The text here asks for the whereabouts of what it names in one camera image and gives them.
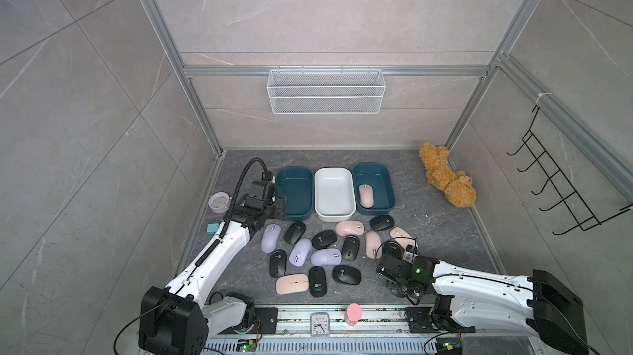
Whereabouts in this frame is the green circuit board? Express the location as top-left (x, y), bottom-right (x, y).
top-left (235, 339), bottom-right (258, 353)
top-left (436, 340), bottom-right (463, 355)

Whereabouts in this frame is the purple mouse middle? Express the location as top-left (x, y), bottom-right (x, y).
top-left (288, 238), bottom-right (313, 267)

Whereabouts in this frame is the purple mouse far left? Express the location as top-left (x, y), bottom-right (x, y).
top-left (260, 224), bottom-right (282, 254)

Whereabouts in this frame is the white wire mesh basket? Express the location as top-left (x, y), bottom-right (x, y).
top-left (266, 69), bottom-right (387, 115)

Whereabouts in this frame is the right green circuit board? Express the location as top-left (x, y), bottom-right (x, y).
top-left (436, 340), bottom-right (463, 355)

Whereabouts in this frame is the teal storage box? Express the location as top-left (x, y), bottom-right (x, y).
top-left (352, 163), bottom-right (396, 216)
top-left (276, 167), bottom-right (314, 221)

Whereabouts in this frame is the white storage box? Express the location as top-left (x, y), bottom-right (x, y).
top-left (314, 167), bottom-right (356, 222)

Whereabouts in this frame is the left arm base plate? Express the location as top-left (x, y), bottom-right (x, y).
top-left (221, 307), bottom-right (279, 335)

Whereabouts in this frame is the pink cylinder cup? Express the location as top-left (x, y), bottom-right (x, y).
top-left (345, 303), bottom-right (363, 326)

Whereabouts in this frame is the brown teddy bear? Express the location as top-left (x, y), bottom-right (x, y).
top-left (419, 142), bottom-right (476, 208)

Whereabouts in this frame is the purple round alarm clock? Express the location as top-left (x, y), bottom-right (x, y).
top-left (208, 192), bottom-right (232, 214)

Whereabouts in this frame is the small teal cube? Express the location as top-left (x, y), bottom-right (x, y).
top-left (206, 222), bottom-right (221, 236)

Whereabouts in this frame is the left green circuit board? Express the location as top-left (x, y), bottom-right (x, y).
top-left (235, 339), bottom-right (258, 353)

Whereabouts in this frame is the purple mouse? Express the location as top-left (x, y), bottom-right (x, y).
top-left (311, 248), bottom-right (342, 267)
top-left (288, 238), bottom-right (313, 267)
top-left (260, 224), bottom-right (282, 254)

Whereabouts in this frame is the pink mouse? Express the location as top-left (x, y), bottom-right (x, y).
top-left (359, 184), bottom-right (374, 209)
top-left (365, 231), bottom-right (382, 259)
top-left (275, 274), bottom-right (310, 295)
top-left (335, 221), bottom-right (365, 237)
top-left (390, 227), bottom-right (416, 250)

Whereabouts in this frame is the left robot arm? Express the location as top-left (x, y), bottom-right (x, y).
top-left (134, 168), bottom-right (285, 354)

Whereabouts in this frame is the purple mouse lower centre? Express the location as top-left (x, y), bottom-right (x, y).
top-left (311, 248), bottom-right (342, 267)

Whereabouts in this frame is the left teal storage box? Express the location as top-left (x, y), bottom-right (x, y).
top-left (276, 167), bottom-right (314, 221)

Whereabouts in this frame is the right teal storage box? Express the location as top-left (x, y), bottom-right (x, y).
top-left (352, 163), bottom-right (396, 216)

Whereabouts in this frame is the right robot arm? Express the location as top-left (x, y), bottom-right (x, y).
top-left (366, 237), bottom-right (595, 354)

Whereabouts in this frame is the white square desk clock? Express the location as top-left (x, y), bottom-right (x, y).
top-left (310, 312), bottom-right (331, 339)

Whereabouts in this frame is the black mouse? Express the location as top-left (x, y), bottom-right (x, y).
top-left (308, 266), bottom-right (327, 297)
top-left (312, 230), bottom-right (338, 250)
top-left (369, 215), bottom-right (395, 231)
top-left (341, 236), bottom-right (360, 261)
top-left (332, 264), bottom-right (362, 286)
top-left (284, 221), bottom-right (307, 244)
top-left (269, 249), bottom-right (288, 278)

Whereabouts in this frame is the black wire hook rack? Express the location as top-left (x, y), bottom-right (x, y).
top-left (506, 106), bottom-right (632, 236)

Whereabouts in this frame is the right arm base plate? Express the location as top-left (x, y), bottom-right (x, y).
top-left (404, 307), bottom-right (476, 334)

